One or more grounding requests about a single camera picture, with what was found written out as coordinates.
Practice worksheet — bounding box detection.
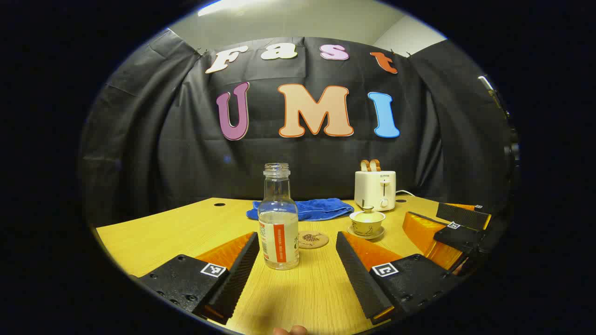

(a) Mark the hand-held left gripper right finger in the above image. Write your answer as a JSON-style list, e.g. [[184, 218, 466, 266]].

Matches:
[[335, 231, 464, 325]]

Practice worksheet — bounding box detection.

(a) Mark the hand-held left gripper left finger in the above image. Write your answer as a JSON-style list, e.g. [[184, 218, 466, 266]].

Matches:
[[138, 232, 260, 325]]

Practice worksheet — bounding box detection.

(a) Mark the cream ceramic teacup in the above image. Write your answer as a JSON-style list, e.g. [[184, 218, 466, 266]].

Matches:
[[350, 216, 386, 236]]

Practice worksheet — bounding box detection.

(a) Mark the round cork coaster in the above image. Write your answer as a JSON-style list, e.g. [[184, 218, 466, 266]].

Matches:
[[298, 231, 329, 249]]

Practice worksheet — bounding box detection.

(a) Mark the cream teacup lid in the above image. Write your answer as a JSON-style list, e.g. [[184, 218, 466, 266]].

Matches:
[[350, 206, 386, 223]]

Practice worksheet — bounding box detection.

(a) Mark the clear glass water bottle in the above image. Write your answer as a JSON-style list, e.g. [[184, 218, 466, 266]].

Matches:
[[257, 163, 300, 271]]

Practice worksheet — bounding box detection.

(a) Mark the cream ceramic saucer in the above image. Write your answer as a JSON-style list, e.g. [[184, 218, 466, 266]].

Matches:
[[347, 226, 386, 241]]

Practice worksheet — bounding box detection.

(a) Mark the blue towel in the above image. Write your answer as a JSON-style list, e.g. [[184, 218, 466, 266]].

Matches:
[[246, 198, 355, 222]]

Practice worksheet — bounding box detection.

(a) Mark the white toaster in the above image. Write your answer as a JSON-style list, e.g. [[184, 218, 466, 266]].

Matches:
[[354, 170, 397, 212]]

